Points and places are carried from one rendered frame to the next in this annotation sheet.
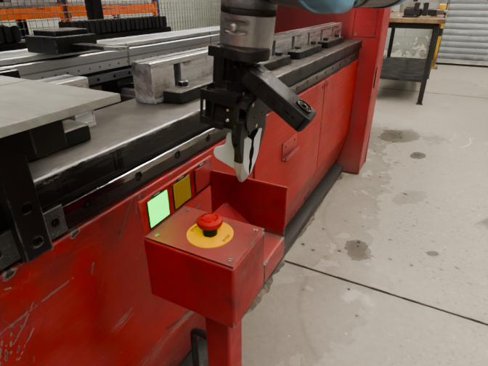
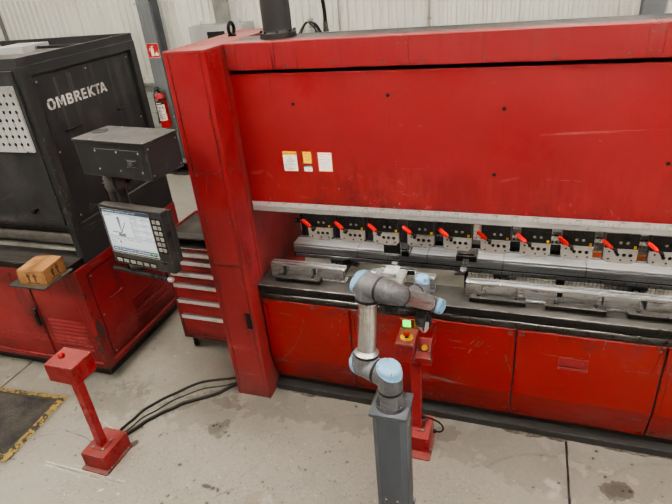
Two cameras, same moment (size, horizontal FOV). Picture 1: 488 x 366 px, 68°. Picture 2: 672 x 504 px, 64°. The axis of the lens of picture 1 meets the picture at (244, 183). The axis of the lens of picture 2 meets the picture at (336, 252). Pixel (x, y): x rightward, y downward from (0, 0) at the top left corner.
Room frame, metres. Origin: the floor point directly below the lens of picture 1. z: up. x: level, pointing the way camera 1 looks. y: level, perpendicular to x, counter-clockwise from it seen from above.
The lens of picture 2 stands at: (-0.15, -2.28, 2.63)
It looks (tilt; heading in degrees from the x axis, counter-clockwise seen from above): 28 degrees down; 83
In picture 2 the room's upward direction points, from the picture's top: 6 degrees counter-clockwise
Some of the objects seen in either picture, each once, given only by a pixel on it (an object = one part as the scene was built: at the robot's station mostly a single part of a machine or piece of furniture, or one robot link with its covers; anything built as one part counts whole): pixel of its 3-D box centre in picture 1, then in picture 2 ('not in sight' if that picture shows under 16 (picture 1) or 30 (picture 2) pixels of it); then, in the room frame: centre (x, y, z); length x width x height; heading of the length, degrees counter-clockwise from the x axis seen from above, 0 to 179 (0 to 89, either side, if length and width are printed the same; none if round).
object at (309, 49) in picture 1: (305, 51); (660, 316); (1.71, -0.27, 0.89); 0.30 x 0.05 x 0.03; 152
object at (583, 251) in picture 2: not in sight; (577, 241); (1.35, -0.02, 1.26); 0.15 x 0.09 x 0.17; 152
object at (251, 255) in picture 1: (220, 232); (415, 341); (0.51, 0.04, 0.75); 0.20 x 0.16 x 0.18; 153
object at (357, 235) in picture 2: not in sight; (354, 226); (0.30, 0.54, 1.26); 0.15 x 0.09 x 0.17; 152
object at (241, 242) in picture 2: not in sight; (255, 222); (-0.28, 1.05, 1.15); 0.85 x 0.25 x 2.30; 62
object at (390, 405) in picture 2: not in sight; (390, 395); (0.25, -0.41, 0.82); 0.15 x 0.15 x 0.10
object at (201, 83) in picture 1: (206, 85); (497, 299); (1.00, 0.10, 0.89); 0.30 x 0.05 x 0.03; 152
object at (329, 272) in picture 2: not in sight; (309, 270); (0.01, 0.70, 0.92); 0.50 x 0.06 x 0.10; 152
